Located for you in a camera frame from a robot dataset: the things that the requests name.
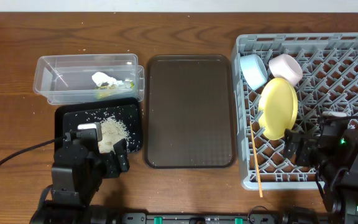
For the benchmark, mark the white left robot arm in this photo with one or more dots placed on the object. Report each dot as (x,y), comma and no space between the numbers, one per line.
(77,173)

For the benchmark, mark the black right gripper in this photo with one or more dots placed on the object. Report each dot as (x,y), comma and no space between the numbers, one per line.
(309,145)

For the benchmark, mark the black waste tray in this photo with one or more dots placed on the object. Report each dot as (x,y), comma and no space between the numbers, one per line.
(61,111)

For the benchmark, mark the yellow plate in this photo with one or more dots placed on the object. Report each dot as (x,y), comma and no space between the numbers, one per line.
(279,107)

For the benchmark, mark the green clear plastic wrapper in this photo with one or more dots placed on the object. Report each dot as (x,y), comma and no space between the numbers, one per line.
(109,89)

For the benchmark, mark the light blue bowl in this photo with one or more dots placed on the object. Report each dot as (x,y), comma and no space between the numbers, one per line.
(253,70)

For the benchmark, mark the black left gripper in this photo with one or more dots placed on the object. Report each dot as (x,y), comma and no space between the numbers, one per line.
(111,162)

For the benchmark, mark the clear plastic bin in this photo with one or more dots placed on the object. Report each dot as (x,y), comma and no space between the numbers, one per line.
(66,79)

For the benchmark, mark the wooden chopstick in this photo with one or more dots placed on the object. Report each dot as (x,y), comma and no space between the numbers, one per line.
(256,163)

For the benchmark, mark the pile of rice and nuts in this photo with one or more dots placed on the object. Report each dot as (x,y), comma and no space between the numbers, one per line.
(117,122)

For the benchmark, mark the crumpled white tissue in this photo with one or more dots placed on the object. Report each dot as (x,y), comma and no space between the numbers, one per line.
(102,79)

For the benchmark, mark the white bowl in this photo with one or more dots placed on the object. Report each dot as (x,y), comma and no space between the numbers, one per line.
(285,66)

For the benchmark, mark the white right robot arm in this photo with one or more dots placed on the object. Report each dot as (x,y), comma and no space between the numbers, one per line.
(336,162)

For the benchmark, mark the grey dishwasher rack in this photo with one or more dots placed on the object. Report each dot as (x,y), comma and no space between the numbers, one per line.
(329,62)

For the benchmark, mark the dark brown serving tray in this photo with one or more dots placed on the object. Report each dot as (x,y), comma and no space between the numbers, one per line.
(191,123)

